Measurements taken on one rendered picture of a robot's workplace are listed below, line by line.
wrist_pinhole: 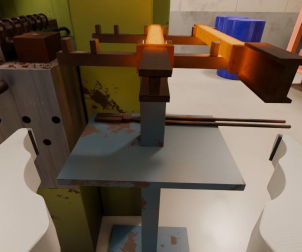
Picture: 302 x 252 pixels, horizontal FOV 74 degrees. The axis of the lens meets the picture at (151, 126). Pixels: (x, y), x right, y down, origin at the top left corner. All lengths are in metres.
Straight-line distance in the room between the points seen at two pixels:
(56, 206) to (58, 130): 0.37
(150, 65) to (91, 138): 0.42
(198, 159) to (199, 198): 0.91
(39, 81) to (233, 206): 1.24
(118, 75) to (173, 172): 0.43
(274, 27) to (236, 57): 5.38
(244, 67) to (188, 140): 0.31
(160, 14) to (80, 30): 0.53
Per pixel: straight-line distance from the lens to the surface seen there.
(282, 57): 0.23
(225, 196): 1.46
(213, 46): 0.35
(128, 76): 0.76
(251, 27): 3.45
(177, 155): 0.51
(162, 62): 0.20
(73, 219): 0.99
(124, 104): 0.80
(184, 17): 4.50
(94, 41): 0.35
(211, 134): 0.60
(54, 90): 0.61
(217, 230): 1.30
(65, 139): 0.69
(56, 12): 1.14
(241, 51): 0.29
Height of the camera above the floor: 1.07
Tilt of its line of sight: 32 degrees down
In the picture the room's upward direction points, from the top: 1 degrees clockwise
